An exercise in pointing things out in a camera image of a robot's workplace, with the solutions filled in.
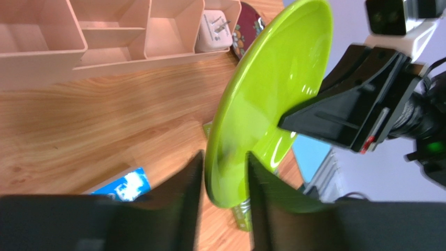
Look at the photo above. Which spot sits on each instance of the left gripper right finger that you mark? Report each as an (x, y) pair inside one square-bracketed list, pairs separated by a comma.
[(284, 218)]

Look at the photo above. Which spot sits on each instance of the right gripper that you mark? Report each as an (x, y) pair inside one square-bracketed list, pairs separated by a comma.
[(361, 117)]

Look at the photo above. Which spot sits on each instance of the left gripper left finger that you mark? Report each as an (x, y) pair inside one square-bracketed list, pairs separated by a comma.
[(165, 218)]

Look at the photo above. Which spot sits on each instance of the lime green plate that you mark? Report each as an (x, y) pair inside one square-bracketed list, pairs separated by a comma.
[(283, 67)]

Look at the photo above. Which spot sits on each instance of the red floral plate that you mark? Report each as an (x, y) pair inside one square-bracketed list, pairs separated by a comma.
[(248, 27)]

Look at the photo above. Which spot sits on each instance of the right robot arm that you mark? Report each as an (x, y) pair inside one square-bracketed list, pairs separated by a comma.
[(424, 122)]

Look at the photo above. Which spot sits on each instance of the green treehouse book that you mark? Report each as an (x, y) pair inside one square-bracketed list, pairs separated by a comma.
[(242, 216)]

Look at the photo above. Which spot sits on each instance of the blue treehouse book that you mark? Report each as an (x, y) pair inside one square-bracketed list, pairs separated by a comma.
[(124, 187)]

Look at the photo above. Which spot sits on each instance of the teal cutting board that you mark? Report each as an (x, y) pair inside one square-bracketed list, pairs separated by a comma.
[(310, 154)]

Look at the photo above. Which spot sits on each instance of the white power adapter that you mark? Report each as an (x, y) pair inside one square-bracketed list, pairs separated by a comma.
[(214, 33)]

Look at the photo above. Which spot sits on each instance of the pink plastic file organizer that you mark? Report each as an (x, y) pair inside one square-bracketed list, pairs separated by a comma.
[(48, 42)]

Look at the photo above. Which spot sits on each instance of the aluminium frame rail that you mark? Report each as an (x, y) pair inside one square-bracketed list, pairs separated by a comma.
[(326, 184)]

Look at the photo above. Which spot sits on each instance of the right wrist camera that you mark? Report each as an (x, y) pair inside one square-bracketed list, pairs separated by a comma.
[(405, 26)]

